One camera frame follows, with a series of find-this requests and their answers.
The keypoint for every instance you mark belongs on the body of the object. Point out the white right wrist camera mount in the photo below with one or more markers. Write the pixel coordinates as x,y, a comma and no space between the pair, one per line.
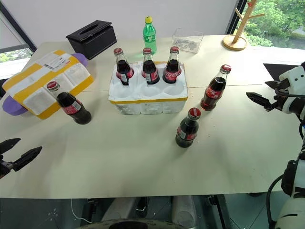
293,75

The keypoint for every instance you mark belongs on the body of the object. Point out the grey rounded shape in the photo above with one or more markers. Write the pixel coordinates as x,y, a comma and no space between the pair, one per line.
121,210
184,211

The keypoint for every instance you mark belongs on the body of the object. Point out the clear plastic container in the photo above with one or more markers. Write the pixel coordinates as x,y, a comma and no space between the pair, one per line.
188,40

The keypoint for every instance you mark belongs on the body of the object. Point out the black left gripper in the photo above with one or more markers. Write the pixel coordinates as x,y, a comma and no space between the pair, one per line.
5,167

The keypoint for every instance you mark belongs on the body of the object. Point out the white foam lid yellow tape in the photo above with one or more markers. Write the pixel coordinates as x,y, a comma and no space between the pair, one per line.
40,78

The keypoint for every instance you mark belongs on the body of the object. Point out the black tissue box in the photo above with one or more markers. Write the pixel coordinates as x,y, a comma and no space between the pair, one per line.
95,40

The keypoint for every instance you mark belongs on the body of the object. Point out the wooden branch rack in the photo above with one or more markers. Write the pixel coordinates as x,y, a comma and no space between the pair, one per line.
234,43

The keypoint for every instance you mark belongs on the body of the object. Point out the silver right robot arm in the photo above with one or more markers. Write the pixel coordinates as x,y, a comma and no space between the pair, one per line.
293,210

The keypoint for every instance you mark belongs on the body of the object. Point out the glass cola bottle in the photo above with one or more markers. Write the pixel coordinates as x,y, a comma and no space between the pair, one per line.
71,108
172,71
150,71
213,91
122,69
187,131

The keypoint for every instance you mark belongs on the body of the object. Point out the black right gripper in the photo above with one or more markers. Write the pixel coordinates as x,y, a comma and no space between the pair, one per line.
282,100

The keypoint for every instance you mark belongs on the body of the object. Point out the green plastic soda bottle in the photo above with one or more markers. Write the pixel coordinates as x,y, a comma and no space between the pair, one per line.
149,35

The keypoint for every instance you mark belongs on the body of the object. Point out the white foam bottle tray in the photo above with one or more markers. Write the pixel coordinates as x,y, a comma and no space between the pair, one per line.
152,100

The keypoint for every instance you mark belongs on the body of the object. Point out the purple flat pad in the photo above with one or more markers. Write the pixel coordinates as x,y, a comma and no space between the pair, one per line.
12,106

